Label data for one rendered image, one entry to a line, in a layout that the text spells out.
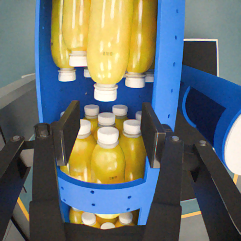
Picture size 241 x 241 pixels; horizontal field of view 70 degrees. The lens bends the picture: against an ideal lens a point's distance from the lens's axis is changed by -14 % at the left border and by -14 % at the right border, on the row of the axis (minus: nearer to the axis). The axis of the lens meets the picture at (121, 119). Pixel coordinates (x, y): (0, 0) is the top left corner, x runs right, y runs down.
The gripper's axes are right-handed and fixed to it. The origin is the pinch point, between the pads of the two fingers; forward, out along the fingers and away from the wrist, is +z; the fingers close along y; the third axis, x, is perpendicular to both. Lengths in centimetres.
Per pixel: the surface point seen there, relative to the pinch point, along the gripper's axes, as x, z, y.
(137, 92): -5.7, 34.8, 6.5
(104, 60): 4.3, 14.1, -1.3
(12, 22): 27, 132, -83
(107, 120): -9.5, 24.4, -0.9
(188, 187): -115, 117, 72
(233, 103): -8, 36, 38
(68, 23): 10.5, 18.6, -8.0
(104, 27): 9.3, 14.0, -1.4
